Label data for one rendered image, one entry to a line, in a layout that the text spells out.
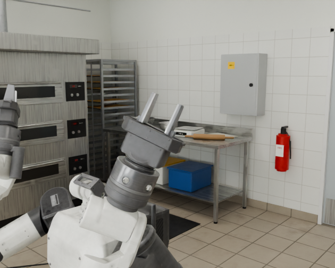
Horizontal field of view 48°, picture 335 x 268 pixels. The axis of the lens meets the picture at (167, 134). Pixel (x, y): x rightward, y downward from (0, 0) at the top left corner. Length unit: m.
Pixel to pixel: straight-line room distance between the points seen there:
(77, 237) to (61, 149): 3.54
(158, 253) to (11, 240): 0.51
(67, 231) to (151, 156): 0.46
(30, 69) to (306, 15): 2.96
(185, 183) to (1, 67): 2.37
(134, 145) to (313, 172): 3.81
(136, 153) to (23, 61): 3.61
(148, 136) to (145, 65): 5.01
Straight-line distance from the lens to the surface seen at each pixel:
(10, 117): 1.25
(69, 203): 1.23
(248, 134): 4.61
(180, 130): 4.59
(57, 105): 4.46
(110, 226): 0.74
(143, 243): 0.90
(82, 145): 4.71
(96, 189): 1.01
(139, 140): 0.70
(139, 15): 5.83
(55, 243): 1.13
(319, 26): 4.34
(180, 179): 4.59
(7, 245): 1.27
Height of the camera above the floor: 1.63
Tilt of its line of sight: 9 degrees down
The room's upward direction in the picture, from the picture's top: straight up
